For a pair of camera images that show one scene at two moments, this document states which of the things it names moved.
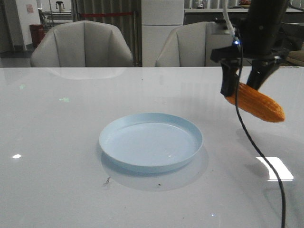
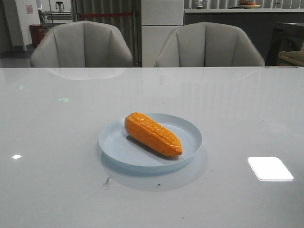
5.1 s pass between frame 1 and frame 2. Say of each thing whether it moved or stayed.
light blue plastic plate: stayed
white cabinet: stayed
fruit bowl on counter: stayed
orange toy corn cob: moved
